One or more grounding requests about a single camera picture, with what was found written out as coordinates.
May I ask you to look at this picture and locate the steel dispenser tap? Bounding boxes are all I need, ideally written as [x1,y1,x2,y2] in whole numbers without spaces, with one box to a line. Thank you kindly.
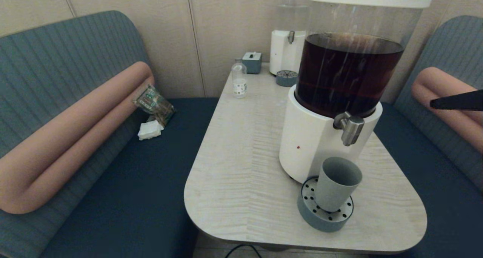
[333,112,365,147]

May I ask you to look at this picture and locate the grey plastic cup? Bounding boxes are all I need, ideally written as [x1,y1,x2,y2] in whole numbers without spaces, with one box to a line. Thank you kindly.
[315,157,363,212]

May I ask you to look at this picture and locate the pink bolster cushion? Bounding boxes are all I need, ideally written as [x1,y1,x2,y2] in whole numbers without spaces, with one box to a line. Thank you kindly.
[411,67,483,155]
[0,61,155,215]

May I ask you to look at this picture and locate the teal upholstered bench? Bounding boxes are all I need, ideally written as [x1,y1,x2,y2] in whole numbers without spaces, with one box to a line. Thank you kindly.
[0,11,219,258]
[372,15,483,258]

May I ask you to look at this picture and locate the large white tea dispenser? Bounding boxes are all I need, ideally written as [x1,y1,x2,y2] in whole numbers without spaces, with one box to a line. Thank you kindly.
[278,0,432,184]

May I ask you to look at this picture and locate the small blue perforated drip tray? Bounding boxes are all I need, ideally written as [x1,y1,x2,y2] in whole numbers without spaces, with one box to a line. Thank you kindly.
[275,70,298,87]

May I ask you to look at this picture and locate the round grey drip tray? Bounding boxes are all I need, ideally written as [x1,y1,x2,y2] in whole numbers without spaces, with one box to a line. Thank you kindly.
[297,176,354,233]

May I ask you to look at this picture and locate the small white water dispenser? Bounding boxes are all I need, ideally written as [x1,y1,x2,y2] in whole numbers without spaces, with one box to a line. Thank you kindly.
[269,0,314,76]

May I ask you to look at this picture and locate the small blue-grey box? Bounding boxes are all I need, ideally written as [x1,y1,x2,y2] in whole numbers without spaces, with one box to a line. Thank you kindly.
[241,52,262,74]

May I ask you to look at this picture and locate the clear plastic bottle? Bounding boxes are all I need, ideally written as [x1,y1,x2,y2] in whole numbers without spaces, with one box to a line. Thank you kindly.
[231,58,247,98]

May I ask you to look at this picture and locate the white tissue pack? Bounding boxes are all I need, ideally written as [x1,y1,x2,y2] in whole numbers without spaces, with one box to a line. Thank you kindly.
[137,119,164,141]

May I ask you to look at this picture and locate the black floor cable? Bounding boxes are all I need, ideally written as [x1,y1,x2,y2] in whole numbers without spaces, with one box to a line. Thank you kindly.
[226,244,263,258]

